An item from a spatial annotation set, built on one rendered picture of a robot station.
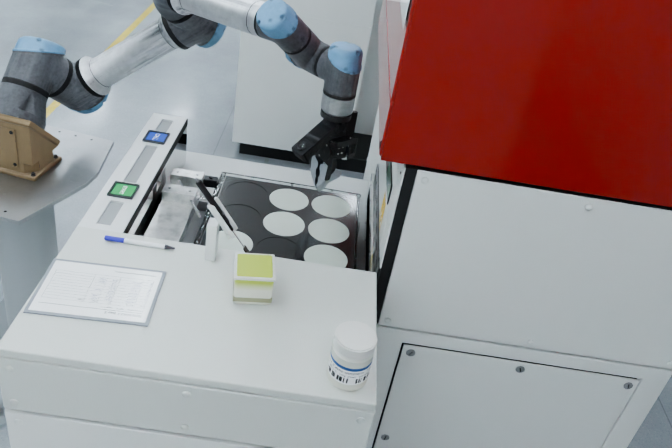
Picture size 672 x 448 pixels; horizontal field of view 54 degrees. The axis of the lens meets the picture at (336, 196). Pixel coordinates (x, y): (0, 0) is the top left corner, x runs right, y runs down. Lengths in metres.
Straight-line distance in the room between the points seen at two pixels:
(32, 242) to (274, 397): 1.06
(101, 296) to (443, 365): 0.76
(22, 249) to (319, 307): 1.00
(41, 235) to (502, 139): 1.30
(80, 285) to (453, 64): 0.77
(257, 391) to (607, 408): 0.91
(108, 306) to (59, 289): 0.10
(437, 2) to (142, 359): 0.75
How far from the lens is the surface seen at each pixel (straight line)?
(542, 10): 1.16
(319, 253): 1.50
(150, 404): 1.20
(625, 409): 1.76
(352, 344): 1.08
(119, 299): 1.26
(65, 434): 1.32
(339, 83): 1.45
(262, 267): 1.23
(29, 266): 2.05
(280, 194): 1.68
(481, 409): 1.68
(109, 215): 1.48
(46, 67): 1.87
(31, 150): 1.83
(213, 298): 1.26
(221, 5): 1.52
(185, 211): 1.63
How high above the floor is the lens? 1.81
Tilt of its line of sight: 32 degrees down
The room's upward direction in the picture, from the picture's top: 10 degrees clockwise
